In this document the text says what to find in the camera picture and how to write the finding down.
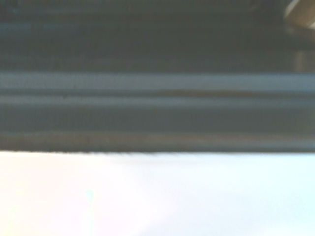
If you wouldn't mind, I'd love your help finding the white electric stove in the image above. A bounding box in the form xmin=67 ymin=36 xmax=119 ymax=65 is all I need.
xmin=0 ymin=0 xmax=315 ymax=154

